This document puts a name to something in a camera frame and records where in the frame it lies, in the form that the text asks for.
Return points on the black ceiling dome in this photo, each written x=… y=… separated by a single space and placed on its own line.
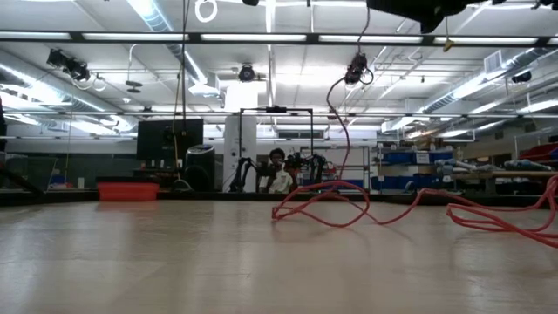
x=521 y=77

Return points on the black monitor screen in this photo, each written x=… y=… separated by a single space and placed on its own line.
x=152 y=139

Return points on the shelf with red bins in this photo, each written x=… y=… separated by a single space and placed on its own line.
x=540 y=152

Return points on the black round camera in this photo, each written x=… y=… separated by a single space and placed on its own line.
x=247 y=74

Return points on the long wooden workbench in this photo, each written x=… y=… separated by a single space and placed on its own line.
x=523 y=174

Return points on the black aluminium table frame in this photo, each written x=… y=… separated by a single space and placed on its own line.
x=218 y=197

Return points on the red plastic bin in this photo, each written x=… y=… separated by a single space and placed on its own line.
x=128 y=192

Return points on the black ceiling disc fixture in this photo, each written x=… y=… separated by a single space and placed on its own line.
x=134 y=84

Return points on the white square pillar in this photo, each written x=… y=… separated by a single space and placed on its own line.
x=244 y=135

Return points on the black frame crossbeam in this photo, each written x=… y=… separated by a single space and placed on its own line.
x=194 y=38

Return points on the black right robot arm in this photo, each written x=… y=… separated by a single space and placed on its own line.
x=545 y=3

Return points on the yellow hanging hook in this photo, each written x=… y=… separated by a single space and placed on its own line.
x=448 y=45

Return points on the small black robot arm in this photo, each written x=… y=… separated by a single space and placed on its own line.
x=318 y=165
x=237 y=174

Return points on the person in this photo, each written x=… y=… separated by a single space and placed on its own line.
x=281 y=181

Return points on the black camera cluster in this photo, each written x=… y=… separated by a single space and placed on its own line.
x=74 y=67

